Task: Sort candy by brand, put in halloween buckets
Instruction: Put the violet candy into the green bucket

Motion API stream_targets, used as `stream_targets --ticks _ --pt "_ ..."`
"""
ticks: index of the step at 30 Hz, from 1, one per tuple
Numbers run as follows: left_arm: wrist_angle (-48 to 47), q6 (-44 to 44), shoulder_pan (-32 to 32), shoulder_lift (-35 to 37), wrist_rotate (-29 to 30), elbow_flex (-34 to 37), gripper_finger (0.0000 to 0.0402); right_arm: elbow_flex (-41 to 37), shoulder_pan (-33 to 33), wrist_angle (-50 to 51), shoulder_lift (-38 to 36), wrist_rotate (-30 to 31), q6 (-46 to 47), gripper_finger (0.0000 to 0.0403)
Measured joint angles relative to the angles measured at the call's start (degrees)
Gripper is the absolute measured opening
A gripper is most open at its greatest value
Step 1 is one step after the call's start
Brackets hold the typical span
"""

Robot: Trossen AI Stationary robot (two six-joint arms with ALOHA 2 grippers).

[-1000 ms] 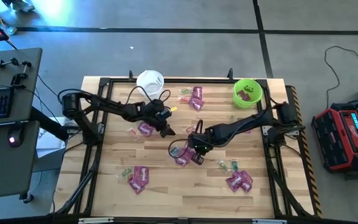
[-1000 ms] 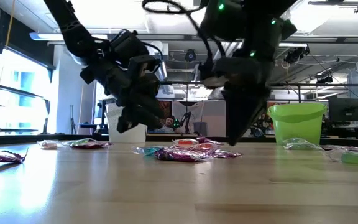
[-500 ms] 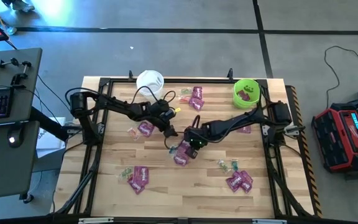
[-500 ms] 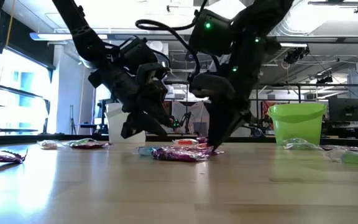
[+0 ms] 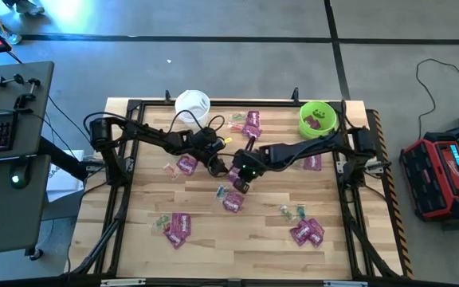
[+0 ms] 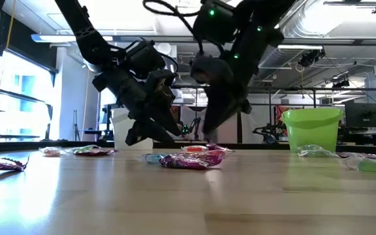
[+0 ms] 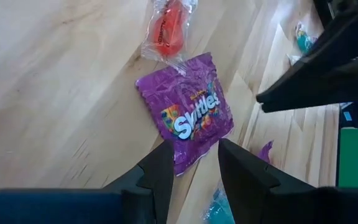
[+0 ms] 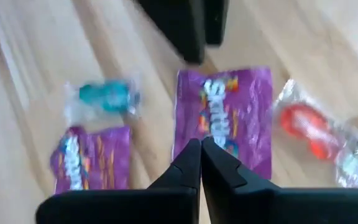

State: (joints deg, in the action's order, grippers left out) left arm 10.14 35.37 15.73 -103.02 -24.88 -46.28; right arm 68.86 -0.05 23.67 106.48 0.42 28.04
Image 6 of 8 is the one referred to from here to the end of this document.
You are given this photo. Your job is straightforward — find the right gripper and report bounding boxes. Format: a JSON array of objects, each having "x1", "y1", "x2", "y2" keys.
[{"x1": 191, "y1": 55, "x2": 253, "y2": 144}]

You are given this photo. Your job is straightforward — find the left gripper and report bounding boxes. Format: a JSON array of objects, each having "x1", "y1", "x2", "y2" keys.
[{"x1": 91, "y1": 67, "x2": 182, "y2": 147}]

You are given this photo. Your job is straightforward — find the clear red gummy candy pack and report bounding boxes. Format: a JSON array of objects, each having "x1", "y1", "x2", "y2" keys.
[{"x1": 180, "y1": 144, "x2": 209, "y2": 154}]

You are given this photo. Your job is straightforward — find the clear green gummy candy pack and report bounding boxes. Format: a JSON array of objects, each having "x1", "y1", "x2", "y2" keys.
[
  {"x1": 64, "y1": 144, "x2": 97, "y2": 156},
  {"x1": 343, "y1": 157, "x2": 376, "y2": 175},
  {"x1": 296, "y1": 144, "x2": 339, "y2": 159}
]

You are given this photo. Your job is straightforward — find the clear orange gummy candy pack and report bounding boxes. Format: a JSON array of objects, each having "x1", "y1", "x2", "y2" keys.
[{"x1": 39, "y1": 146, "x2": 64, "y2": 158}]

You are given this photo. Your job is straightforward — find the clear teal gummy candy pack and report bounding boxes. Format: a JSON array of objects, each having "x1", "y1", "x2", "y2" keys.
[{"x1": 141, "y1": 152, "x2": 168, "y2": 164}]

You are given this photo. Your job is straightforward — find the white plastic halloween bucket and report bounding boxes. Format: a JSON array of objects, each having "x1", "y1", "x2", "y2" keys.
[{"x1": 110, "y1": 107, "x2": 155, "y2": 151}]

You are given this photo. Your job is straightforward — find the green plastic halloween bucket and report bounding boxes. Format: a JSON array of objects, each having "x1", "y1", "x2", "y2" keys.
[{"x1": 281, "y1": 107, "x2": 344, "y2": 153}]

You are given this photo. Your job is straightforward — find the red poster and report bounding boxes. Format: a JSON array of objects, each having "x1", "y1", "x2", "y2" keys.
[{"x1": 274, "y1": 104, "x2": 293, "y2": 136}]

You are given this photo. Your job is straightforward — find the thin black tripod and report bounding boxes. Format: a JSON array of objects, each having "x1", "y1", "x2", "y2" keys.
[{"x1": 72, "y1": 110, "x2": 81, "y2": 142}]

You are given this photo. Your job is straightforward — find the black metal rack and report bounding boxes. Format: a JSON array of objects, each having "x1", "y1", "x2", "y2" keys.
[{"x1": 171, "y1": 85, "x2": 376, "y2": 144}]

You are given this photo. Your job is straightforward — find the long ceiling light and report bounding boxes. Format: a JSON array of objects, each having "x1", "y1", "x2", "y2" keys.
[
  {"x1": 31, "y1": 32, "x2": 114, "y2": 44},
  {"x1": 277, "y1": 44, "x2": 324, "y2": 51}
]

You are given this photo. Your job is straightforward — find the black computer monitor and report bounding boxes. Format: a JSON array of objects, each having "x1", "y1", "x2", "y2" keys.
[{"x1": 344, "y1": 102, "x2": 376, "y2": 129}]

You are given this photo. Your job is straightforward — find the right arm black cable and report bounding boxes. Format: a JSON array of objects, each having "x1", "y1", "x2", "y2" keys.
[{"x1": 142, "y1": 0, "x2": 208, "y2": 56}]

